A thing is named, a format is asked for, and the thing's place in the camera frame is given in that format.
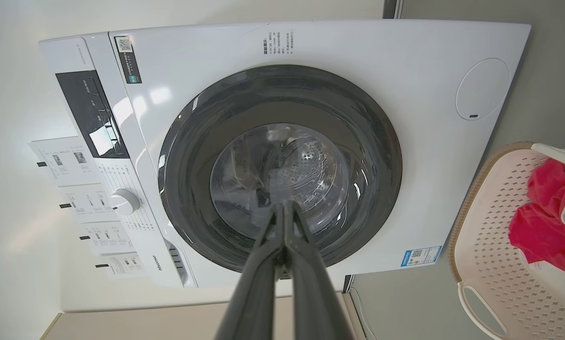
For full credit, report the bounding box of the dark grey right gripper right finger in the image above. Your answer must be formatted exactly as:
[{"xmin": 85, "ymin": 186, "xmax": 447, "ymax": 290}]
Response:
[{"xmin": 282, "ymin": 201, "xmax": 355, "ymax": 340}]

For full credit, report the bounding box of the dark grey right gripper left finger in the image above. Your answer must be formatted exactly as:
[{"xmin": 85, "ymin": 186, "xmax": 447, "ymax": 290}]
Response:
[{"xmin": 215, "ymin": 203, "xmax": 285, "ymax": 340}]

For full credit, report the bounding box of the white perforated laundry basket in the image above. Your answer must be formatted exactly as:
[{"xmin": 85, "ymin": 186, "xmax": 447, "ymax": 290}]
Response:
[{"xmin": 448, "ymin": 142, "xmax": 565, "ymax": 340}]

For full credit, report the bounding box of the beige wooden platform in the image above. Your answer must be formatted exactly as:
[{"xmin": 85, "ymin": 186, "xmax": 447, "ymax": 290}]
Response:
[{"xmin": 41, "ymin": 292, "xmax": 366, "ymax": 340}]

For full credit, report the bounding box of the white instruction paper sheet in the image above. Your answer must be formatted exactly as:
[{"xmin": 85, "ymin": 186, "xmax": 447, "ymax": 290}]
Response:
[
  {"xmin": 79, "ymin": 222, "xmax": 137, "ymax": 255},
  {"xmin": 58, "ymin": 183, "xmax": 119, "ymax": 224},
  {"xmin": 29, "ymin": 136, "xmax": 102, "ymax": 187},
  {"xmin": 95, "ymin": 253, "xmax": 145, "ymax": 280}
]

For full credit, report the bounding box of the dark round washing machine door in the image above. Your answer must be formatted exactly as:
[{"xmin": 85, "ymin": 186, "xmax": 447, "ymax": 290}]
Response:
[{"xmin": 158, "ymin": 65, "xmax": 403, "ymax": 273}]

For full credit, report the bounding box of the white washing machine control knob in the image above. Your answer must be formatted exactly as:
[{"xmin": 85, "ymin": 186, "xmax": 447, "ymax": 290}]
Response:
[{"xmin": 110, "ymin": 189, "xmax": 141, "ymax": 216}]

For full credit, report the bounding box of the white front-load washing machine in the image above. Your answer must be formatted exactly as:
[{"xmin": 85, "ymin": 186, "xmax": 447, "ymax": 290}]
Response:
[{"xmin": 38, "ymin": 19, "xmax": 532, "ymax": 289}]

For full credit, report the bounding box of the red garment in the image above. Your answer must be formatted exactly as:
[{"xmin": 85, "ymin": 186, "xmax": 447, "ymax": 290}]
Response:
[{"xmin": 508, "ymin": 158, "xmax": 565, "ymax": 279}]

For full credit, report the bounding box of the white power cable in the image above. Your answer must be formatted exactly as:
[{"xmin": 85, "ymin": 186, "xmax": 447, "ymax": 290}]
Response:
[{"xmin": 349, "ymin": 287, "xmax": 377, "ymax": 340}]

